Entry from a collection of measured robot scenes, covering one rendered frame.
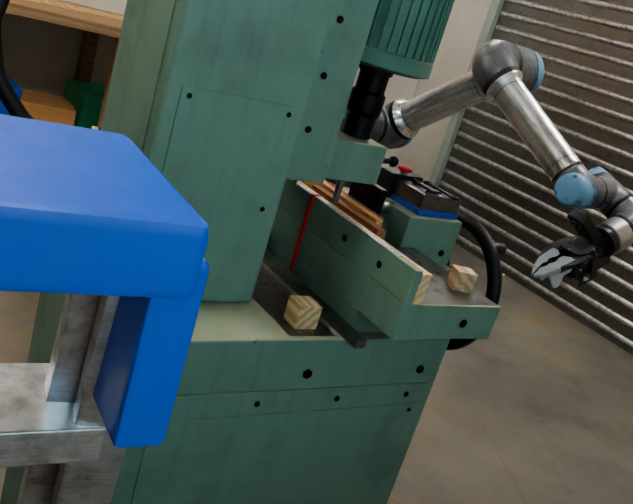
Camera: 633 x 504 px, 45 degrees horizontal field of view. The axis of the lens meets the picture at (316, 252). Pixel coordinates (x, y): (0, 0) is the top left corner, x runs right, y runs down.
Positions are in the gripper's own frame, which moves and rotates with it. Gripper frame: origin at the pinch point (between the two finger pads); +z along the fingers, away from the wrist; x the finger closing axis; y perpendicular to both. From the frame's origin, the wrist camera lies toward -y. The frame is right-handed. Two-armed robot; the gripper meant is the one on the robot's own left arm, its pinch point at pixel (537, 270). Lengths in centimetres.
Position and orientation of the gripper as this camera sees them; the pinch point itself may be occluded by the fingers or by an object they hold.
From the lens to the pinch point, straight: 165.1
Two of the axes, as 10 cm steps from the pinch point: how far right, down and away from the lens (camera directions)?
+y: 1.6, 8.1, 5.6
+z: -8.5, 4.1, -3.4
